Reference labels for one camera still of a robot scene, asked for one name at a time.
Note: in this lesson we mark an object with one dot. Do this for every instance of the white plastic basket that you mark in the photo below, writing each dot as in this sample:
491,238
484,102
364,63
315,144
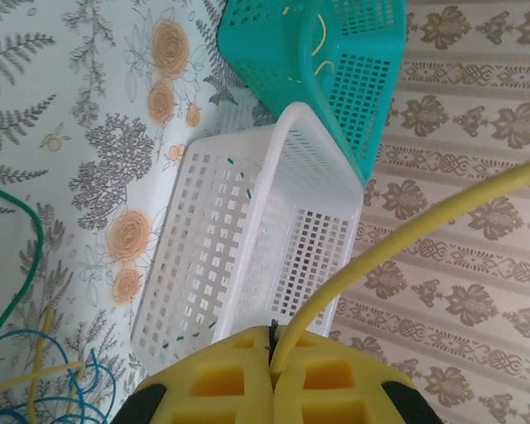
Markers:
282,146

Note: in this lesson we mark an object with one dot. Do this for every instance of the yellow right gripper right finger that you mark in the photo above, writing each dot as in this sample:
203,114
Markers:
335,388

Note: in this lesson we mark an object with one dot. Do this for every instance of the teal plastic basket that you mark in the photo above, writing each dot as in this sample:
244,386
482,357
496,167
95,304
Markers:
358,88

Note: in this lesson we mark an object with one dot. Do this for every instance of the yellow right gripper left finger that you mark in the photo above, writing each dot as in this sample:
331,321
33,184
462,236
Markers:
212,384

